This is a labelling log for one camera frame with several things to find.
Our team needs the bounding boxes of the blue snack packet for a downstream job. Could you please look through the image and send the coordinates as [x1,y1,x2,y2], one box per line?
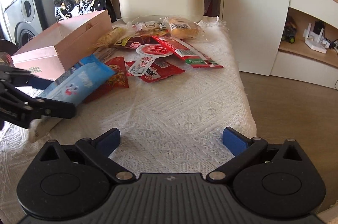
[39,55,116,106]

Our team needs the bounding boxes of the red orange snack packet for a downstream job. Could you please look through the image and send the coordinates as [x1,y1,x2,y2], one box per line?
[84,57,129,104]

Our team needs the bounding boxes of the yellow noodle snack packet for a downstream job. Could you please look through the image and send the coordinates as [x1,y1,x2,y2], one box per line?
[93,27,127,49]

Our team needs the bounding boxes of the round red lid jelly cup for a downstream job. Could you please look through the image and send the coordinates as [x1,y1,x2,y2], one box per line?
[128,44,172,77]

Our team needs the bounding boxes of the red yellow meat packet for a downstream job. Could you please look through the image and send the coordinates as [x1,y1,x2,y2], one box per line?
[112,21,168,49]

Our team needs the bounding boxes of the bread bun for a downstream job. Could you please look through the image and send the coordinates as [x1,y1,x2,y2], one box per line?
[164,17,204,40]

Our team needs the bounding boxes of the grey speaker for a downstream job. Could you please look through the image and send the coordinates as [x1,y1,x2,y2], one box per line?
[4,0,48,48]

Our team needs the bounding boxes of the pink cardboard box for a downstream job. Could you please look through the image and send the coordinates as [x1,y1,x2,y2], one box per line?
[12,10,112,80]

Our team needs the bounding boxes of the long red green snack packet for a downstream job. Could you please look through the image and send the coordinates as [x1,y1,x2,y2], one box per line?
[152,36,223,68]

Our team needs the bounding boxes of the black plum snack bag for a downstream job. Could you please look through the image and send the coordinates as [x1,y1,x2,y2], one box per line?
[53,0,117,22]

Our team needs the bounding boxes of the red flat snack packet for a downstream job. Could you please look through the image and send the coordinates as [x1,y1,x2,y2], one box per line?
[139,61,184,83]

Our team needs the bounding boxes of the toy car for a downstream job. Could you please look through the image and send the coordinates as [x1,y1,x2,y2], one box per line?
[281,15,297,44]

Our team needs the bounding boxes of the white router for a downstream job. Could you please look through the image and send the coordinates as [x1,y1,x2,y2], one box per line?
[303,23,337,54]

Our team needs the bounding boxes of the cream tissue box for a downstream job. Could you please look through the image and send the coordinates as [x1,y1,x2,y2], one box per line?
[119,0,204,23]

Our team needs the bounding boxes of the white wall cabinet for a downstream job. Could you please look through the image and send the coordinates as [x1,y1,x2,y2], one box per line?
[221,0,337,89]

